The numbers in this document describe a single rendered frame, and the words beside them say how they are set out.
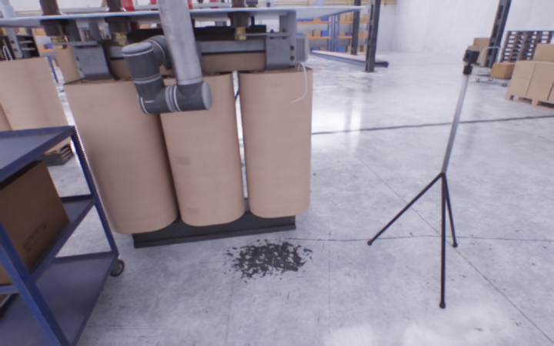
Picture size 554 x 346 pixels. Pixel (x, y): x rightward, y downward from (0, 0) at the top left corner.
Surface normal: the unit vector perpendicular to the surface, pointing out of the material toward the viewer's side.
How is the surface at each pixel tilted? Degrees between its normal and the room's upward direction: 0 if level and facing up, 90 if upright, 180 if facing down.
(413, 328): 0
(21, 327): 0
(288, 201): 90
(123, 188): 90
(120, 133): 90
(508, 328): 0
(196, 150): 90
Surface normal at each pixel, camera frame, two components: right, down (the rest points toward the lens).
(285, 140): 0.15, 0.43
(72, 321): -0.03, -0.90
